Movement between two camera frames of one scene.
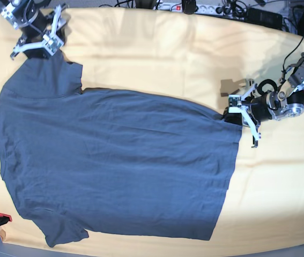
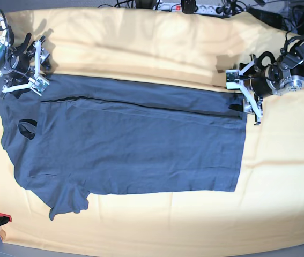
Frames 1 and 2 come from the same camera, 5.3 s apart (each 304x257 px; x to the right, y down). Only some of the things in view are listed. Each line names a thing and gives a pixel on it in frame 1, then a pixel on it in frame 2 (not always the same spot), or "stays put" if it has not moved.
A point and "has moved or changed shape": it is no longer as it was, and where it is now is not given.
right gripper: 261,107 → 263,79
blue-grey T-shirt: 112,161 has moved or changed shape
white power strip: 207,9 stays put
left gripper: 33,30 → 20,62
